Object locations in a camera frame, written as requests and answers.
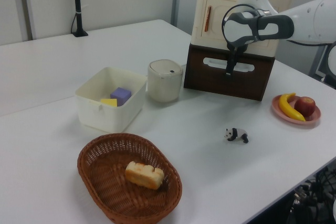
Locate orange cabinet door handle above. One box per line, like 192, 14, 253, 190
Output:
204, 6, 214, 33

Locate white drawer handle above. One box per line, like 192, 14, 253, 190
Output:
203, 57, 255, 73

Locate yellow foam block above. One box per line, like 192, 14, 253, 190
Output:
100, 98, 118, 108

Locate dark brown wooden drawer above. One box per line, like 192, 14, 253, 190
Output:
185, 50, 274, 99

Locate purple foam cube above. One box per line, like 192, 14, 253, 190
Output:
110, 87, 132, 106

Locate brown wicker basket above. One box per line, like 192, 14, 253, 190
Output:
77, 133, 183, 224

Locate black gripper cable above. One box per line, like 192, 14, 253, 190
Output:
221, 3, 260, 50

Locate pink round plate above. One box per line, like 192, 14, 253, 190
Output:
271, 94, 322, 129

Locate black tangled cables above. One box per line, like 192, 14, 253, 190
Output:
288, 166, 336, 224

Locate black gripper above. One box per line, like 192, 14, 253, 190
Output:
225, 42, 249, 77

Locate small panda figurine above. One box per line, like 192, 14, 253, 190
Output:
224, 127, 249, 144

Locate yellow toy banana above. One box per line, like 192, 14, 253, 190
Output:
278, 92, 307, 122

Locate white plastic storage box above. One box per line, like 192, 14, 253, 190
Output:
75, 66, 148, 133

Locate grey metal frame post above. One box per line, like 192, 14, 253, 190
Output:
309, 44, 329, 78

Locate thin black pole cable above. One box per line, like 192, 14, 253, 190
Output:
70, 0, 82, 35

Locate dark brown drawer housing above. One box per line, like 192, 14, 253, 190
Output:
183, 42, 276, 102

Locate white round lidded bin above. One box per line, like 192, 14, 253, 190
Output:
146, 59, 184, 103

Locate red toy apple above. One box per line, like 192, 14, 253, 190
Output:
293, 96, 317, 117

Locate toy bread slice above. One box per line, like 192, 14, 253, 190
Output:
124, 161, 165, 190

